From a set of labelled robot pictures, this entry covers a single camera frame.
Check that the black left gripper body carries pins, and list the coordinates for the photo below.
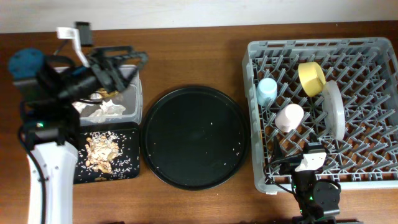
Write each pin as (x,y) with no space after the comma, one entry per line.
(110,79)

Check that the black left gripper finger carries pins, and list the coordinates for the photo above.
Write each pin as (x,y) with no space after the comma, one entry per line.
(124,80)
(121,53)

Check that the gold foil wrapper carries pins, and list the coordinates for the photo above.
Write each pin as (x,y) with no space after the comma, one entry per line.
(101,94)

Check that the white tissue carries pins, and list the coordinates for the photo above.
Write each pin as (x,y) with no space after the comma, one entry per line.
(79,106)
(106,109)

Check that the food scraps and rice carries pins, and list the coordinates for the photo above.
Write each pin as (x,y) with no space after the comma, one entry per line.
(101,152)

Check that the blue plastic cup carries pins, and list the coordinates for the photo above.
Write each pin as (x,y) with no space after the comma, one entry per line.
(266,91)

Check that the pink plastic cup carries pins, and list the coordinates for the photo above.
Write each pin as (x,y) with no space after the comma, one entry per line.
(289,118)

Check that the yellow bowl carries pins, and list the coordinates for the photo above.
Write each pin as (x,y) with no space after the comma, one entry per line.
(311,78)

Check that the grey round plate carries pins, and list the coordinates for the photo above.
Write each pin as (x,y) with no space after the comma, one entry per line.
(333,106)

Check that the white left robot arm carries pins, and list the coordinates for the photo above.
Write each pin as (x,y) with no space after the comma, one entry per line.
(50,130)

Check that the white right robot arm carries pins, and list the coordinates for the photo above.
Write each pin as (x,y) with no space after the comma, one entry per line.
(318,199)

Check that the clear plastic waste bin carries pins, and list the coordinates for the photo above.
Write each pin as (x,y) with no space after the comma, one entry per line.
(131,98)

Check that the grey dishwasher rack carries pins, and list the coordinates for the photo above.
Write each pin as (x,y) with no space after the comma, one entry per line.
(366,74)

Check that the black rectangular tray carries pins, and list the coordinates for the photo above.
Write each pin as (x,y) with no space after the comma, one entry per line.
(127,146)

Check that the round black serving tray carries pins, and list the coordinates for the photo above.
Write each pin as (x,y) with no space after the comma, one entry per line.
(195,138)

